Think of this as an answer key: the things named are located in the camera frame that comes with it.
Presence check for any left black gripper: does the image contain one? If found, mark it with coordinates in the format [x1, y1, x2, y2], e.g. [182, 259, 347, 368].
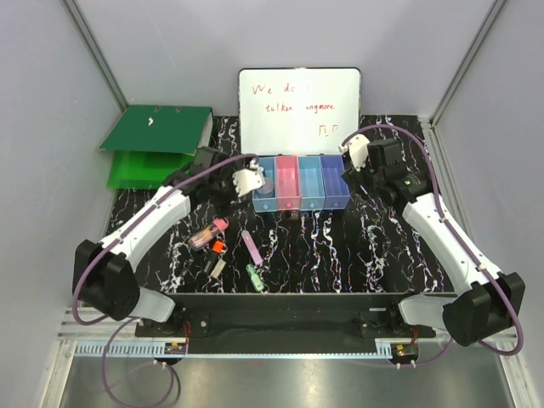
[209, 161, 252, 218]

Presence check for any light blue bin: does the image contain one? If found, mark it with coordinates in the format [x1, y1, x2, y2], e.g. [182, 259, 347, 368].
[252, 156, 278, 213]
[298, 156, 326, 211]

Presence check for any small clear glue bottle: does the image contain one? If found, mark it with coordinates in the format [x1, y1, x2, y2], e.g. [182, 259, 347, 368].
[257, 177, 275, 197]

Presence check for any purple bin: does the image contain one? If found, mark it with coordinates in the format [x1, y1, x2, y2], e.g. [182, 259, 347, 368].
[320, 156, 350, 210]

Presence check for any pink bin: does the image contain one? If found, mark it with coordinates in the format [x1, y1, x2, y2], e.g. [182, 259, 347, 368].
[275, 156, 301, 211]

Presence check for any white dry-erase board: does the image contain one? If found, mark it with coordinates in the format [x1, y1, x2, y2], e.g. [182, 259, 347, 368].
[238, 67, 361, 156]

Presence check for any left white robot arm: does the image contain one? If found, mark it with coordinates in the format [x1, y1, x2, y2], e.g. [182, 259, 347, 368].
[72, 147, 253, 337]

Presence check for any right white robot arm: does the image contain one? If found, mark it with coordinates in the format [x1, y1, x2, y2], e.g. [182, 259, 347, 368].
[339, 135, 525, 347]

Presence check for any pink transparent stapler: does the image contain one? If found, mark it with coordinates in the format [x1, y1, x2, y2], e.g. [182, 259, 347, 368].
[188, 218, 229, 251]

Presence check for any orange black marker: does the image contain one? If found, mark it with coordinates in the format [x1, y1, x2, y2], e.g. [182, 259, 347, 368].
[203, 241, 224, 274]

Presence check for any pink eraser stick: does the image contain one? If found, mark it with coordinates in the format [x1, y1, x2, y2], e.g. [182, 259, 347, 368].
[241, 230, 264, 266]

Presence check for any black marble pattern mat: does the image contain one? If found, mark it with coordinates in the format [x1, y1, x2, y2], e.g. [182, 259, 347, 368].
[82, 114, 462, 307]

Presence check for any beige correction tape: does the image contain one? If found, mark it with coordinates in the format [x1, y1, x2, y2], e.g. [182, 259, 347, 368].
[210, 259, 226, 280]

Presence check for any light green folder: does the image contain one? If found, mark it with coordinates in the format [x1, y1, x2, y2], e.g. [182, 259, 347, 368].
[107, 151, 195, 190]

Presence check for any green white correction tape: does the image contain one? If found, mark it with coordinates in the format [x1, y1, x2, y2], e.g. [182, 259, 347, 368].
[246, 264, 264, 292]

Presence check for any left circuit board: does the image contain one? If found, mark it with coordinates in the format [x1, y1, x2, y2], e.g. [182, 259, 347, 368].
[164, 342, 187, 354]

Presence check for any circuit board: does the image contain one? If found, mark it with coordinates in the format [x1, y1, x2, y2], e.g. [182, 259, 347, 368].
[394, 343, 419, 357]
[164, 342, 187, 354]

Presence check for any right circuit board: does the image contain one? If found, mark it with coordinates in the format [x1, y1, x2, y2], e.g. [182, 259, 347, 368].
[394, 343, 419, 357]

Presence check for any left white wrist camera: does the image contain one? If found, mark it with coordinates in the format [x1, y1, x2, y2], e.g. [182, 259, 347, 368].
[232, 167, 265, 197]

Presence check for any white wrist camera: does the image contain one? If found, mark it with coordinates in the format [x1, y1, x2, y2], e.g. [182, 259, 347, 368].
[232, 167, 265, 197]
[338, 133, 370, 172]

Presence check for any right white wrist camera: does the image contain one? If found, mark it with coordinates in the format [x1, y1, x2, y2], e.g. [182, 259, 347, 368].
[338, 133, 370, 172]

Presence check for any green ring binder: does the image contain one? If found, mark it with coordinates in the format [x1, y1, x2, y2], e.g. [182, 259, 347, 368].
[99, 105, 213, 156]

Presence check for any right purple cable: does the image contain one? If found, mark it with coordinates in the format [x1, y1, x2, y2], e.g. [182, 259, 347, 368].
[339, 124, 524, 370]

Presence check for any purple cable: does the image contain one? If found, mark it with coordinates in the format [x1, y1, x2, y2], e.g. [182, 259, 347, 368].
[71, 152, 260, 408]
[339, 124, 524, 370]

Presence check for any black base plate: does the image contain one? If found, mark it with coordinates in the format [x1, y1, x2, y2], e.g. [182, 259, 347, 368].
[135, 293, 436, 359]

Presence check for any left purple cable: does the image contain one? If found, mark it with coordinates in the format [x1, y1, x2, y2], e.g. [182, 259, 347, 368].
[71, 152, 260, 408]

